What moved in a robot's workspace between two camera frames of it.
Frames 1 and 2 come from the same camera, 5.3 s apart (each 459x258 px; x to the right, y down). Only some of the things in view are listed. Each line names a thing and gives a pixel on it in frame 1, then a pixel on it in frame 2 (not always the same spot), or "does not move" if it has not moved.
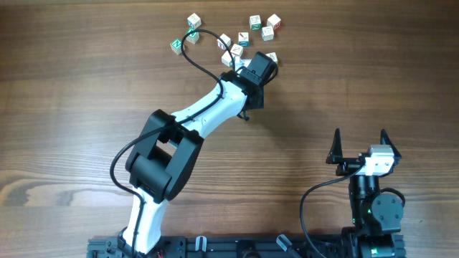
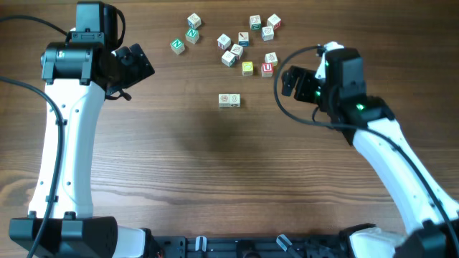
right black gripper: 336,156 to 306,77
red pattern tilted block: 237,49 does not move
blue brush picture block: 244,39 does not move
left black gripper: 261,104 to 138,64
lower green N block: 176,46 does not move
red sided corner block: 274,21 does not move
